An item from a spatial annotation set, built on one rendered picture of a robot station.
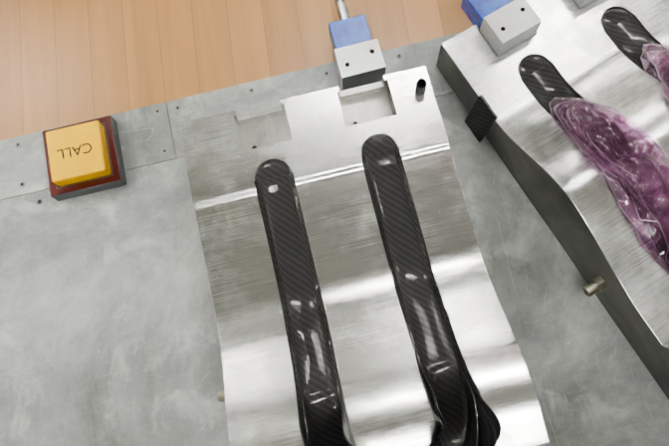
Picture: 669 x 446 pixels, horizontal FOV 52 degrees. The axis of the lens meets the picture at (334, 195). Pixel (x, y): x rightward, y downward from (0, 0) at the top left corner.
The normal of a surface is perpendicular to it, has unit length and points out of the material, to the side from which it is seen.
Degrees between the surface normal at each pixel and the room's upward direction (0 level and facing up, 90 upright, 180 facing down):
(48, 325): 0
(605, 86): 25
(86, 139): 0
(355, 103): 0
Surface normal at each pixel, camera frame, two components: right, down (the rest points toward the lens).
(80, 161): -0.04, -0.25
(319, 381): -0.14, -0.64
